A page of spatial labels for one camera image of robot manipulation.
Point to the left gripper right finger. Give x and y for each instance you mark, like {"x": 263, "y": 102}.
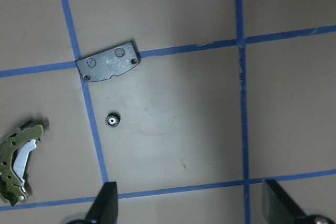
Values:
{"x": 277, "y": 205}

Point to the black bearing gear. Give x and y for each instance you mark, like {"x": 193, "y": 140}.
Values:
{"x": 113, "y": 119}

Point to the green brake shoe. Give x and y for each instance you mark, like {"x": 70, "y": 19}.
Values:
{"x": 16, "y": 146}

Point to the black brake pad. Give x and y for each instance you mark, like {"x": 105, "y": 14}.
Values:
{"x": 108, "y": 63}

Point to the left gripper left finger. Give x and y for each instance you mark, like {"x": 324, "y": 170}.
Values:
{"x": 105, "y": 207}

